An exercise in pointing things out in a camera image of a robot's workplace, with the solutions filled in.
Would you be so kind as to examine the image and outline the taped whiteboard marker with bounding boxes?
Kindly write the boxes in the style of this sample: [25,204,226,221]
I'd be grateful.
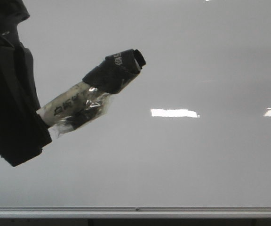
[24,49,145,136]

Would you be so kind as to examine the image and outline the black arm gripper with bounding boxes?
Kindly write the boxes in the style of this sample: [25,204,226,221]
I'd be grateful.
[0,0,30,49]

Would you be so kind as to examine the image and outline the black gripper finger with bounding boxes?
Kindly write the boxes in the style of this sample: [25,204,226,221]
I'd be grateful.
[0,46,52,167]

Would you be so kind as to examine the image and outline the white whiteboard with aluminium frame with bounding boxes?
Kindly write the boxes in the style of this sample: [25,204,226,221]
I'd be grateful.
[0,0,271,218]

